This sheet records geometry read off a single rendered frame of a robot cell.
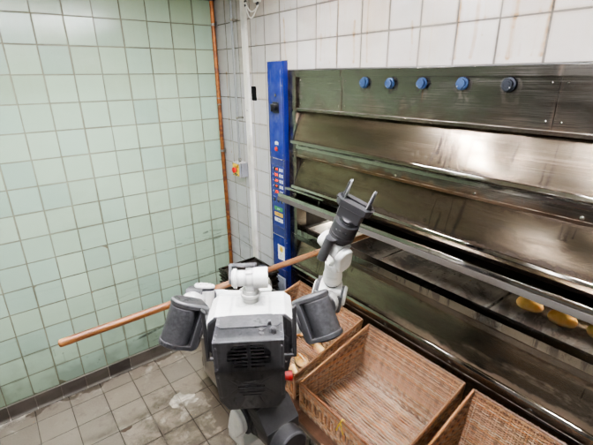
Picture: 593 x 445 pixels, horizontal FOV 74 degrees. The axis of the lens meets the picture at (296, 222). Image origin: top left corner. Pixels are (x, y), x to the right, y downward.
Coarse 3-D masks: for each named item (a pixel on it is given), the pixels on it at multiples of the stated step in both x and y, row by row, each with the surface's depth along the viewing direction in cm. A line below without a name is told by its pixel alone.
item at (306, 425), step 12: (204, 348) 271; (204, 360) 277; (216, 384) 267; (300, 408) 190; (420, 408) 189; (300, 420) 183; (312, 420) 183; (312, 432) 177; (324, 432) 177; (408, 432) 176; (312, 444) 180; (324, 444) 171; (396, 444) 171; (480, 444) 170
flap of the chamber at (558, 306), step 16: (304, 208) 210; (336, 208) 217; (368, 224) 189; (384, 240) 170; (416, 240) 172; (432, 256) 152; (464, 256) 157; (464, 272) 142; (512, 272) 145; (512, 288) 130; (544, 288) 132; (560, 288) 135; (544, 304) 122; (560, 304) 119; (592, 304) 124; (592, 320) 113
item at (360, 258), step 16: (352, 256) 211; (368, 256) 208; (384, 272) 195; (400, 272) 191; (416, 288) 181; (432, 288) 176; (448, 304) 169; (464, 304) 164; (480, 320) 158; (496, 320) 153; (512, 320) 153; (512, 336) 149; (528, 336) 144; (544, 336) 143; (544, 352) 141; (560, 352) 136; (576, 352) 135; (592, 368) 129
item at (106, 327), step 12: (312, 252) 206; (276, 264) 193; (288, 264) 196; (216, 288) 174; (144, 312) 156; (156, 312) 159; (108, 324) 149; (120, 324) 151; (72, 336) 142; (84, 336) 144
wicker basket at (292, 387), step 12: (300, 288) 250; (348, 312) 219; (348, 324) 219; (360, 324) 211; (300, 336) 239; (348, 336) 207; (300, 348) 230; (312, 348) 230; (336, 348) 204; (312, 360) 194; (324, 360) 200; (300, 372) 191; (288, 384) 196
